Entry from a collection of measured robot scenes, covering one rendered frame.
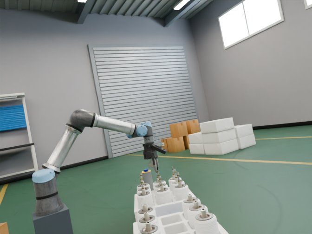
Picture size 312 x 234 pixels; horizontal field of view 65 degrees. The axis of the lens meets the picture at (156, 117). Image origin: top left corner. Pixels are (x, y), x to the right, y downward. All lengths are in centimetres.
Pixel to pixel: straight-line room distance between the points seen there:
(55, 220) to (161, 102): 618
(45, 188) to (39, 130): 496
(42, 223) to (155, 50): 676
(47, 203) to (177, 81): 672
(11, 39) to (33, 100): 151
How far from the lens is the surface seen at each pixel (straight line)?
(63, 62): 682
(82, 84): 676
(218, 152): 408
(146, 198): 159
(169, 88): 765
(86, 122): 155
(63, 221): 154
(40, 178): 152
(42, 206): 154
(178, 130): 526
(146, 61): 749
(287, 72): 664
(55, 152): 167
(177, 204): 159
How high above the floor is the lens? 67
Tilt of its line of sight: 2 degrees up
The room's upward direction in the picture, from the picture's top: 11 degrees counter-clockwise
